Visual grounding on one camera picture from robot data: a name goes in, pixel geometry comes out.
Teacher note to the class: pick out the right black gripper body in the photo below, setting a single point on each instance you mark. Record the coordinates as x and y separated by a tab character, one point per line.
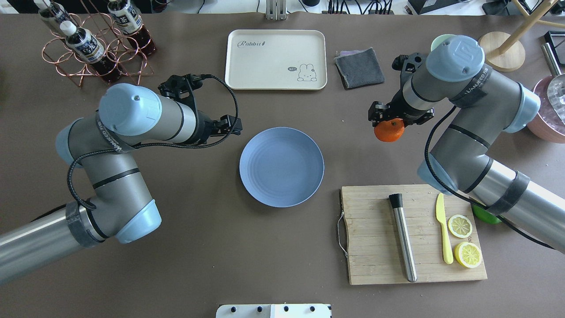
401	107

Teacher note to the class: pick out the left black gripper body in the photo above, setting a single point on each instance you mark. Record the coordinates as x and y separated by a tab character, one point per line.
204	127

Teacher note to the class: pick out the orange mandarin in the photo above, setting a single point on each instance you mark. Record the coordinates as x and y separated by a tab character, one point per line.
389	131

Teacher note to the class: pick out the blue plate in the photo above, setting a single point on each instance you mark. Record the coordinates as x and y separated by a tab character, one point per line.
281	167

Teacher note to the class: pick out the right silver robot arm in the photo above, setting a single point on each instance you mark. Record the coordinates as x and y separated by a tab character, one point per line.
489	103

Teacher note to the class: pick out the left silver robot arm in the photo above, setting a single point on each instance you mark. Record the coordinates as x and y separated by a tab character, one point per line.
110	196

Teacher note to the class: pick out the grey cloth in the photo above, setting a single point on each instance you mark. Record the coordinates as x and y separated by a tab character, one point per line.
359	68

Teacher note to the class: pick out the green bowl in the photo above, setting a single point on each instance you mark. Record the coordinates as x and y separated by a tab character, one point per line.
440	40

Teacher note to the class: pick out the cream rabbit tray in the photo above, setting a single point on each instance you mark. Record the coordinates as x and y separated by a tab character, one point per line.
276	60

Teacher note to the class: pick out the steel muddler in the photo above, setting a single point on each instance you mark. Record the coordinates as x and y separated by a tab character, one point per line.
396	202

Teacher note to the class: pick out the lemon slice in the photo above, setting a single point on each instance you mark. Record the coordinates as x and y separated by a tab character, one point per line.
460	226

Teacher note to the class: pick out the green lime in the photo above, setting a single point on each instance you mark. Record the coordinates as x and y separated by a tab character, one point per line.
484	215

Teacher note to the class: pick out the tea bottle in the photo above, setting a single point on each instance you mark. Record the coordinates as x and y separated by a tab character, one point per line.
131	25
53	14
90	50

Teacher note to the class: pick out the pink bowl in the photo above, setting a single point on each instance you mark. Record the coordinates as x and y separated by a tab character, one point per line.
544	125

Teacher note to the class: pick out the yellow plastic knife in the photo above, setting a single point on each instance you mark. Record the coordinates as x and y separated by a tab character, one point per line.
441	218

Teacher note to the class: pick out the wooden cutting board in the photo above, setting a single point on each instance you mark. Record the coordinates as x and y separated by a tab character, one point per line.
373	246

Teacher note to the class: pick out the metal ice scoop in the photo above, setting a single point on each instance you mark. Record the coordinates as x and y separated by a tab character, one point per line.
556	88

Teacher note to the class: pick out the lemon half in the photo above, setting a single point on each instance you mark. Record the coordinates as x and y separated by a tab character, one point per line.
468	254

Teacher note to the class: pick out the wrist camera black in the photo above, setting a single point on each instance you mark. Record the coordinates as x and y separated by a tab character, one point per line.
407	65
181	88

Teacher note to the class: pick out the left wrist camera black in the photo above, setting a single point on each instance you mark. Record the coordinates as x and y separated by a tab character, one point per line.
181	88

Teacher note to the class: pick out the aluminium frame post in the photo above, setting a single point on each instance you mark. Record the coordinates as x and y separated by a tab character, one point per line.
276	10

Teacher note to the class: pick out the copper wire bottle rack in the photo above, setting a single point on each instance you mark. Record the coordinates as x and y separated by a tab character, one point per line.
108	46

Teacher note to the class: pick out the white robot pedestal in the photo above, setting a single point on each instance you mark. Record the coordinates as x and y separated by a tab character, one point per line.
285	310

